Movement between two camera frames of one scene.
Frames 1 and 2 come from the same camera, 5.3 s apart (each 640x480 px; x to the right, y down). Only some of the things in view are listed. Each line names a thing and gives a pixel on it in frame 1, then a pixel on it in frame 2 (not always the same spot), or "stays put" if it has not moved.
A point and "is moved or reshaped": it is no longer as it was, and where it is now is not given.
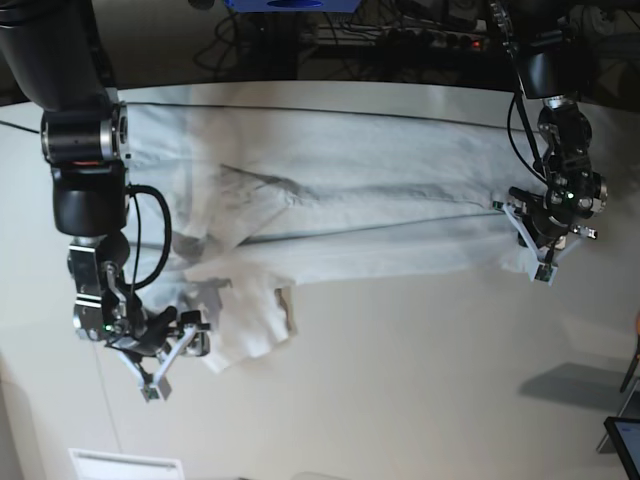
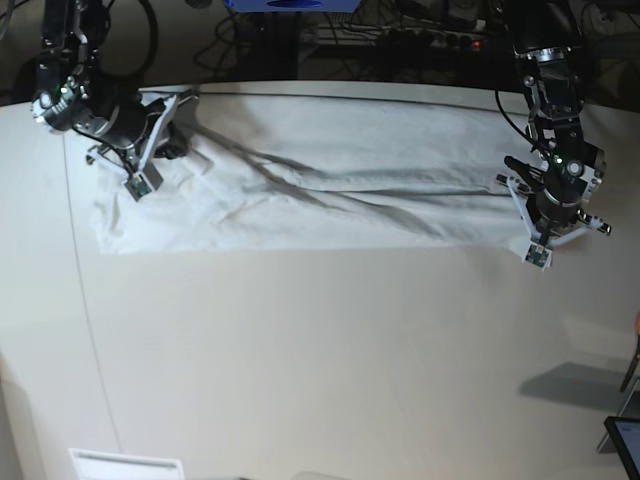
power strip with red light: [434, 40] stays put
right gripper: [548, 226] stays put
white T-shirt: [229, 201] is moved or reshaped
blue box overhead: [291, 6] stays put
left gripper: [154, 339] -> [137, 124]
